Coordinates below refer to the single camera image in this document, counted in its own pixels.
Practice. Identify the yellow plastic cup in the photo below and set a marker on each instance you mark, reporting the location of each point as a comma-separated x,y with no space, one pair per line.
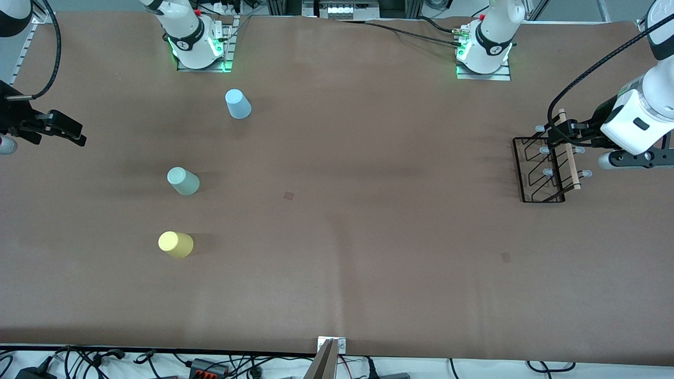
176,245

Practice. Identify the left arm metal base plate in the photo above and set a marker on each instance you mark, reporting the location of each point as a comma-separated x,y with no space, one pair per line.
474,77

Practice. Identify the small metal bracket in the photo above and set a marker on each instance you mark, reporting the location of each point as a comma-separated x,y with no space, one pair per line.
342,345

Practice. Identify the grey metal beam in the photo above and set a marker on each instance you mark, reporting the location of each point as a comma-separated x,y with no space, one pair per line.
324,366

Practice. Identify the white power strip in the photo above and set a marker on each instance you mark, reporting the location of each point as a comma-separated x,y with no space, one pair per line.
342,10

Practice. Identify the aluminium corner profile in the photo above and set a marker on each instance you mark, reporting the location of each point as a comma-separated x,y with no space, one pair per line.
643,23

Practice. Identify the pale green plastic cup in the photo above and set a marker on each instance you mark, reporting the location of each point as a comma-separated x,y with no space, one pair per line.
183,181

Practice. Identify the brown paper table cover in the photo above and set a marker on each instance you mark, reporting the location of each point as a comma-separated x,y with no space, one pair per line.
421,263

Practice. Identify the black power adapter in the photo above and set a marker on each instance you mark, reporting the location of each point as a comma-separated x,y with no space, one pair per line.
34,373

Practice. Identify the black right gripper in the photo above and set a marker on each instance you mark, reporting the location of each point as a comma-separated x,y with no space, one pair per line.
11,113

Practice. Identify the light blue plastic cup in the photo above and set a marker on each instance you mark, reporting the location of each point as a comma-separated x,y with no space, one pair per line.
238,105

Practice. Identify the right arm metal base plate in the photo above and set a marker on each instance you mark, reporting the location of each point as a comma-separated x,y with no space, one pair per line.
227,58

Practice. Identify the black power plug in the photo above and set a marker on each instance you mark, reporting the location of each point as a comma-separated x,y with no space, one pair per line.
372,371

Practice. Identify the black orange connector block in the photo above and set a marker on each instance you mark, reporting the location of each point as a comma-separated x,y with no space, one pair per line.
208,368

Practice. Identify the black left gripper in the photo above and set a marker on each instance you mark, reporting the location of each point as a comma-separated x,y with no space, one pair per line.
598,120

